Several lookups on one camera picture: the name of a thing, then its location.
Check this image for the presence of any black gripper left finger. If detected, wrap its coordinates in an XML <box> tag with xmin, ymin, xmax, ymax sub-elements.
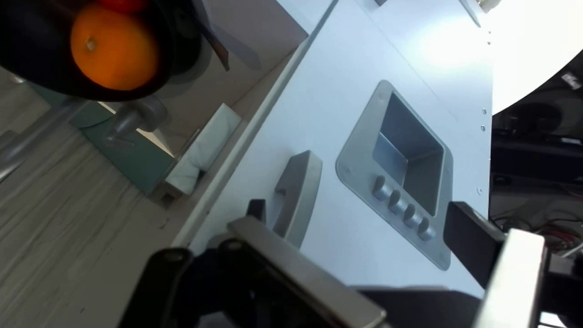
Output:
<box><xmin>119</xmin><ymin>199</ymin><xmax>390</xmax><ymax>328</ymax></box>

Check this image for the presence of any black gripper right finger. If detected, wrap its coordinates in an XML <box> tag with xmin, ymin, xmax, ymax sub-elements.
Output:
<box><xmin>443</xmin><ymin>199</ymin><xmax>583</xmax><ymax>328</ymax></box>

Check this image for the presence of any white toy kitchen body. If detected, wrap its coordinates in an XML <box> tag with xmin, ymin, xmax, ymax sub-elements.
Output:
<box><xmin>161</xmin><ymin>0</ymin><xmax>379</xmax><ymax>258</ymax></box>

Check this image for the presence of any metal toy faucet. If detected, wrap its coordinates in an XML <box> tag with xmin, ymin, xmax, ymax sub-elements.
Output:
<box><xmin>112</xmin><ymin>99</ymin><xmax>172</xmax><ymax>138</ymax></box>

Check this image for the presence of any orange toy fruit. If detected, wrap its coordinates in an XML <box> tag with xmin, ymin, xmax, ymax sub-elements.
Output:
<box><xmin>70</xmin><ymin>6</ymin><xmax>163</xmax><ymax>94</ymax></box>

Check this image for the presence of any black frying pan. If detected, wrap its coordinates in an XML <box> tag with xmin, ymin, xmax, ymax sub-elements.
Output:
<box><xmin>0</xmin><ymin>0</ymin><xmax>234</xmax><ymax>105</ymax></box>

